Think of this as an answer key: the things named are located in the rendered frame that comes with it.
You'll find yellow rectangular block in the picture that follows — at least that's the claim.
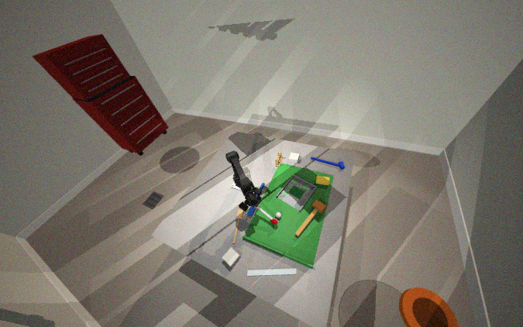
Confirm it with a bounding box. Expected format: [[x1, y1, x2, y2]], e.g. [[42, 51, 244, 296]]
[[316, 176, 330, 186]]

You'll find green putting mat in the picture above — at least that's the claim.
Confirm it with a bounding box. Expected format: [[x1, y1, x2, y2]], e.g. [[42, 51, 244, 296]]
[[244, 163, 333, 265]]

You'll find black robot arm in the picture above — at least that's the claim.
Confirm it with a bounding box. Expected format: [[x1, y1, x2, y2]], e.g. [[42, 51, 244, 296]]
[[225, 150, 261, 207]]

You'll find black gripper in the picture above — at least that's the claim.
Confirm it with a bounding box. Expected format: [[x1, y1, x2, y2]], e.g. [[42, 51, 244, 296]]
[[239, 188, 262, 212]]

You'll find beige box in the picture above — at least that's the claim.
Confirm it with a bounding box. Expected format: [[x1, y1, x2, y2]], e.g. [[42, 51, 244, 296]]
[[289, 153, 300, 164], [223, 247, 240, 267]]

